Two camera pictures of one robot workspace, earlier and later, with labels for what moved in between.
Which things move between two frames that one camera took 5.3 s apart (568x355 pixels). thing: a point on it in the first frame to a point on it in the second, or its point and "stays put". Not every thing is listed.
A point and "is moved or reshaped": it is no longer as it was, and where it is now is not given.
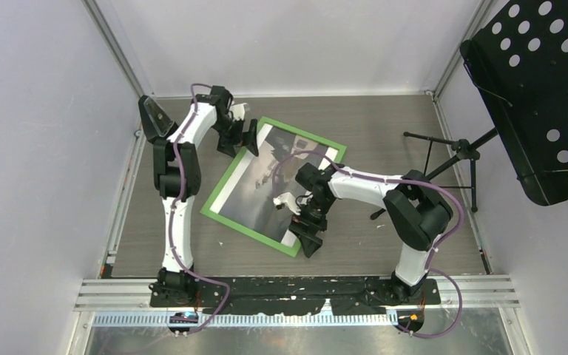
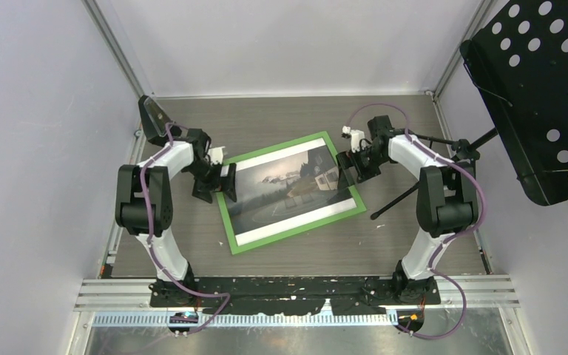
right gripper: [306, 229] to [345, 161]
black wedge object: [157, 123] stays put
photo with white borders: [263, 195] is moved or reshaped
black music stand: [535, 65] stays put
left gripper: [248, 140] to [226, 183]
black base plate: [362, 296] stays put
